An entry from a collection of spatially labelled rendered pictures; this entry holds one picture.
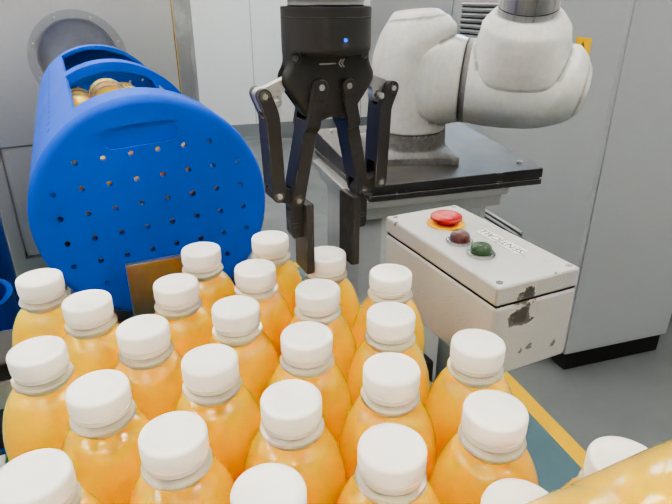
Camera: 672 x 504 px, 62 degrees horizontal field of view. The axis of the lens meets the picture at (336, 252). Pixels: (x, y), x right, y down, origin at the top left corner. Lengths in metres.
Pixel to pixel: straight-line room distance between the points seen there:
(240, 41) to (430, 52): 4.90
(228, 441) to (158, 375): 0.08
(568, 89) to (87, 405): 0.90
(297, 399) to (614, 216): 1.90
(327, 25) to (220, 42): 5.42
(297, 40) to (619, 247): 1.90
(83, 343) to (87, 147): 0.27
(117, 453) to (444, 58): 0.86
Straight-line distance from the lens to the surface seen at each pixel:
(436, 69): 1.07
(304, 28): 0.47
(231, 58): 5.90
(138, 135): 0.71
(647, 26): 2.05
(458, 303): 0.57
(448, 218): 0.63
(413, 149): 1.11
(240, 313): 0.45
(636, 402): 2.36
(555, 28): 1.05
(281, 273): 0.59
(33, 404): 0.46
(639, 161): 2.17
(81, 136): 0.70
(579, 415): 2.22
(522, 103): 1.06
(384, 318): 0.44
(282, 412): 0.35
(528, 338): 0.58
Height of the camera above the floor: 1.33
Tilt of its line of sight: 24 degrees down
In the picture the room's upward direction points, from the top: straight up
